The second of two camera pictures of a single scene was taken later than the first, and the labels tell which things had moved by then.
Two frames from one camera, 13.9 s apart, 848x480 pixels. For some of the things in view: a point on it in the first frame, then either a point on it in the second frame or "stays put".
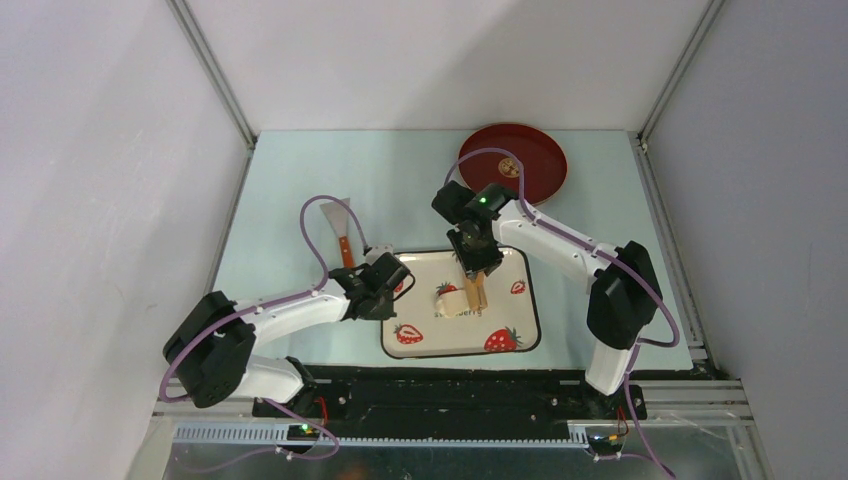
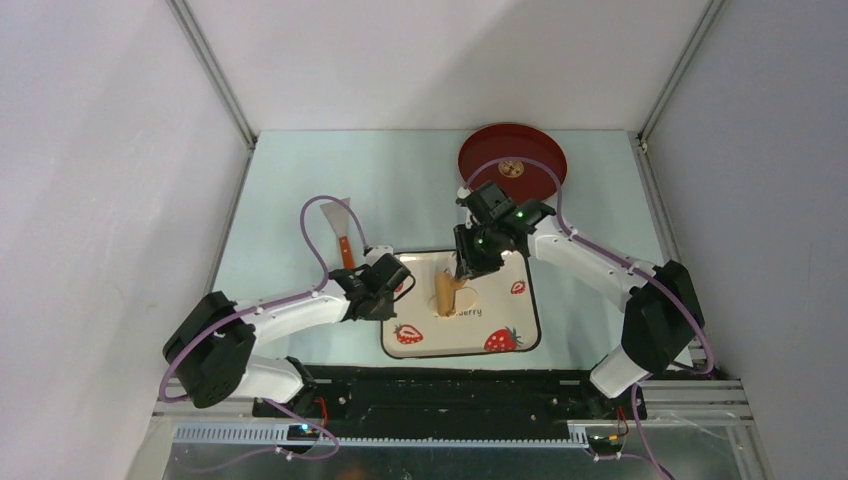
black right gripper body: (474, 257) stays put
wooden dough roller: (477, 292) -> (445, 287)
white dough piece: (452, 303) stays put
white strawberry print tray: (509, 323) stays put
